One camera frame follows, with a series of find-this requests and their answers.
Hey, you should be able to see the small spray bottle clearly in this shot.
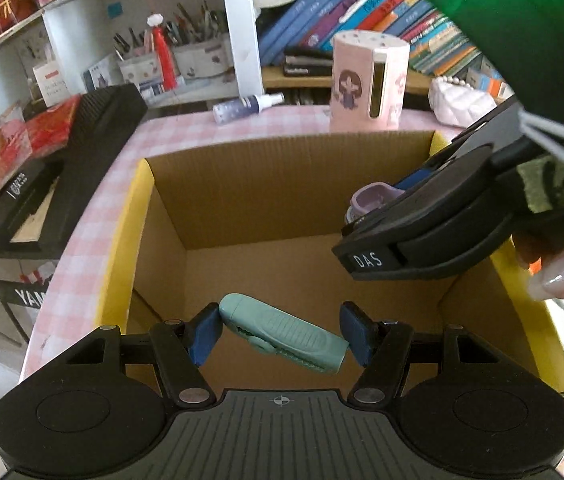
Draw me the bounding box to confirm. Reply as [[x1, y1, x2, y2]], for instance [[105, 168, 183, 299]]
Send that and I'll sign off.
[[212, 92, 285, 125]]

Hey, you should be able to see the white cable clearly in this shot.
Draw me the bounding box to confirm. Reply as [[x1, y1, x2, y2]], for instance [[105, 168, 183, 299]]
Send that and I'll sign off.
[[519, 110, 564, 150], [522, 122, 564, 187]]

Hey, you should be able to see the white pen holder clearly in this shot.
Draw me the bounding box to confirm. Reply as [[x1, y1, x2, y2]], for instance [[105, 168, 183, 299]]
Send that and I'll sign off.
[[169, 35, 235, 80], [119, 52, 169, 88]]

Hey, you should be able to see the flat black box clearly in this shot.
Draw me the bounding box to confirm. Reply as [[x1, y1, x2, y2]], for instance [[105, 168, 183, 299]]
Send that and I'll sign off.
[[0, 160, 65, 247]]

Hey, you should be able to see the black keyboard case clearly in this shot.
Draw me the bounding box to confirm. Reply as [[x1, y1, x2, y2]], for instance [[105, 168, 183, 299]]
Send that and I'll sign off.
[[59, 82, 149, 243]]

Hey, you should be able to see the teal plastic utility knife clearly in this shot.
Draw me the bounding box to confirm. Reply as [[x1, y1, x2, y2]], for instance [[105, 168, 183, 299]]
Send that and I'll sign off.
[[218, 293, 350, 374]]

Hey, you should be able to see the white box red label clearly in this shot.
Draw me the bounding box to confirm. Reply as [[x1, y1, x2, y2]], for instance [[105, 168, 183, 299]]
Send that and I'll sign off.
[[32, 60, 70, 106]]

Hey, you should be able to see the cardboard box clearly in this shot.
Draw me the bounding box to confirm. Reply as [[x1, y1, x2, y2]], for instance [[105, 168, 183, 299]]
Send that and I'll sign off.
[[97, 130, 564, 396]]

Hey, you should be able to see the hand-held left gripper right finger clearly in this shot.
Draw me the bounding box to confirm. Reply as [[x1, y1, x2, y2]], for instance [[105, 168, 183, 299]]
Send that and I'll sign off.
[[339, 301, 502, 406]]

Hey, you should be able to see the row of colourful books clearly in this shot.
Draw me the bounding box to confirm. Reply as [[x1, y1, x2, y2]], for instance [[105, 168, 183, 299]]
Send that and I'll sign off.
[[259, 0, 482, 78]]

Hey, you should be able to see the cartoon picture card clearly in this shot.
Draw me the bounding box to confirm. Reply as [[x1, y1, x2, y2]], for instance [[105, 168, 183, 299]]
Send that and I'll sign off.
[[83, 55, 123, 93]]

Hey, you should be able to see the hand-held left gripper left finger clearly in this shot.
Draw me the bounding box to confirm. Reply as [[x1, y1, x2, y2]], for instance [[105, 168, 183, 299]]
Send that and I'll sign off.
[[62, 304, 223, 408]]

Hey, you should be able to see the red hanging tassel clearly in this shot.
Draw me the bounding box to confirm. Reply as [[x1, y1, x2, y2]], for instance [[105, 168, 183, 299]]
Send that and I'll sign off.
[[146, 15, 183, 90]]

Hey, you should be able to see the white shelf unit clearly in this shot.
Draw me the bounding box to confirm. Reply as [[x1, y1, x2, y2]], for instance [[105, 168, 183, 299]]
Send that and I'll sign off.
[[0, 0, 393, 111]]

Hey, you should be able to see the black keyboard stand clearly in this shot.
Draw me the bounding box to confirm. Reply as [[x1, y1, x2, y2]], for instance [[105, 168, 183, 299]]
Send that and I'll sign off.
[[0, 255, 58, 346]]

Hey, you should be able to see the white quilted pearl purse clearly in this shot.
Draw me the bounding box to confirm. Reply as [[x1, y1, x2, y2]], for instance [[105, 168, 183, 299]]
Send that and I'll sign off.
[[428, 76, 515, 128]]

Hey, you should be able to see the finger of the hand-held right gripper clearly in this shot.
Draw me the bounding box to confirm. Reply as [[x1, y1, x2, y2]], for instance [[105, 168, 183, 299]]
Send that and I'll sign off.
[[391, 152, 455, 196]]

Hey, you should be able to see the pink cartoon cylinder holder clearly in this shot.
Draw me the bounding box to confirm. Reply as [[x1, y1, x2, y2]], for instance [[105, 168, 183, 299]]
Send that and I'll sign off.
[[329, 30, 410, 132]]

